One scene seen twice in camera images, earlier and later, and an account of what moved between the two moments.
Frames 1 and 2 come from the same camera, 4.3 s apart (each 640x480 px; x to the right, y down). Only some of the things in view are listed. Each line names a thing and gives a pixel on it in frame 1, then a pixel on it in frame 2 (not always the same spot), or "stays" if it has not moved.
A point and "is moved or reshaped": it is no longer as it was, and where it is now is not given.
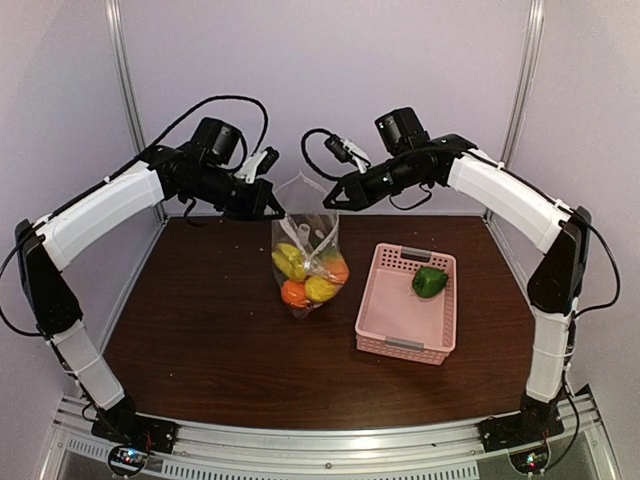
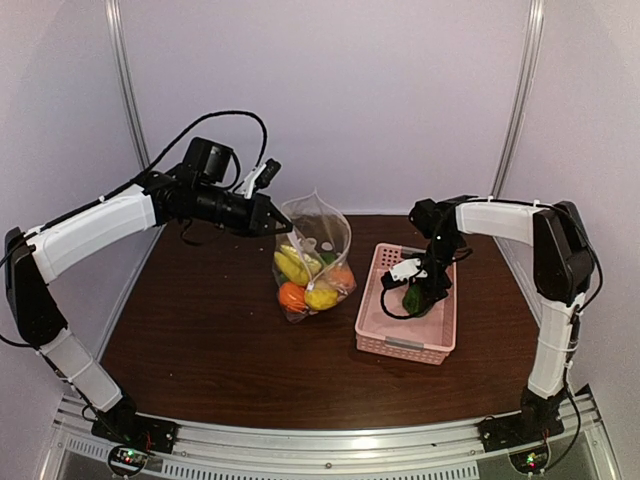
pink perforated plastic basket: x=396 y=322 stays
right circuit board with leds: x=530 y=461 stays
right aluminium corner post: x=523 y=88 stays
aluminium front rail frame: x=336 y=445 stays
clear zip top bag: x=310 y=264 is moved or reshaped
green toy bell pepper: x=428 y=282 is moved or reshaped
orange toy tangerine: x=294 y=293 stays
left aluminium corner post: x=131 y=95 stays
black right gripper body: x=402 y=176 to x=443 y=249
